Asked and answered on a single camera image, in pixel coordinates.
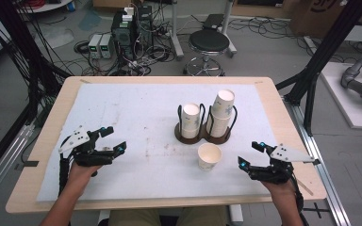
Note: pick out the white table mat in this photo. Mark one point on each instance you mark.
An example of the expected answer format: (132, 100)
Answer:
(144, 103)

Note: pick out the person's right leg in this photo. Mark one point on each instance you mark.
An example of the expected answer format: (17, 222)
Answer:
(201, 217)

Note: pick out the white table leg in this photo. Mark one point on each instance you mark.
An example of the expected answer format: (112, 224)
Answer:
(235, 215)

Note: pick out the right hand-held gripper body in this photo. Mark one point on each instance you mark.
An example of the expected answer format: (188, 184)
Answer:
(284, 153)

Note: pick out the black metal frame post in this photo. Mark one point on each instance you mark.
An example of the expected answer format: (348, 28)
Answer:
(323, 50)
(22, 47)

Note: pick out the black round stool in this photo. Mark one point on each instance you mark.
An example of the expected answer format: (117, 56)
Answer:
(209, 40)

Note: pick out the person's left leg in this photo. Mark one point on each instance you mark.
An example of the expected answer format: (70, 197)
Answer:
(135, 218)

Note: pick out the white floor platform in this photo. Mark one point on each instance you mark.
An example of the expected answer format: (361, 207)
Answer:
(352, 106)

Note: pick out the flat black device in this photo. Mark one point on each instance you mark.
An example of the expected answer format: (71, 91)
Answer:
(213, 21)

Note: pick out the short stack of paper cups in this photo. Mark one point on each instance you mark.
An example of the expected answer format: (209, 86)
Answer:
(190, 121)

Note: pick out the person's leg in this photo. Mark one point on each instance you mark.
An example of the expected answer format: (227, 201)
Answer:
(201, 217)
(135, 218)

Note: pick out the aluminium floor rail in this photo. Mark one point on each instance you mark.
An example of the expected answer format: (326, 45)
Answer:
(3, 163)
(323, 175)

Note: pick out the black tape strip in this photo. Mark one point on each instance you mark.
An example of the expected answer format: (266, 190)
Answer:
(29, 163)

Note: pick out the white round table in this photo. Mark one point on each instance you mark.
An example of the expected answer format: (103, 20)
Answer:
(47, 7)

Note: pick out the white adapter box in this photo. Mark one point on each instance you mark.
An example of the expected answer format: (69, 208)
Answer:
(128, 14)

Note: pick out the white paper cup blue print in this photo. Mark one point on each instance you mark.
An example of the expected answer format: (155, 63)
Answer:
(209, 157)

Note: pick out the grey power supply unit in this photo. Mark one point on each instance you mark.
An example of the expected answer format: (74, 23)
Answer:
(94, 45)
(106, 45)

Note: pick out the thin wooden stick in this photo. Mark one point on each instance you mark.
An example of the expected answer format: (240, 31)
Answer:
(306, 188)

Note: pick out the person's right hand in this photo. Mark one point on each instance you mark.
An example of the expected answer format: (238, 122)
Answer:
(279, 188)

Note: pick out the brown cardboard box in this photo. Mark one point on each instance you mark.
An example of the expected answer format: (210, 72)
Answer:
(314, 19)

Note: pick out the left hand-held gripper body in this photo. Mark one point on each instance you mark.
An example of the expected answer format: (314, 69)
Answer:
(75, 139)

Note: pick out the person's left hand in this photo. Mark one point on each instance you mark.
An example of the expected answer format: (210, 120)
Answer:
(81, 174)

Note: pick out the white stand leg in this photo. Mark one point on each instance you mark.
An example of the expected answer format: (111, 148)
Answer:
(229, 34)
(176, 34)

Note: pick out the dark double cup holder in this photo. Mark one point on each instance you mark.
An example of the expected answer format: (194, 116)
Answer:
(202, 135)

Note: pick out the black computer tower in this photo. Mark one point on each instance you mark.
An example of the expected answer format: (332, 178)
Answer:
(122, 37)
(145, 22)

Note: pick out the tall stack of paper cups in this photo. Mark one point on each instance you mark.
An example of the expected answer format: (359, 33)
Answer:
(221, 108)

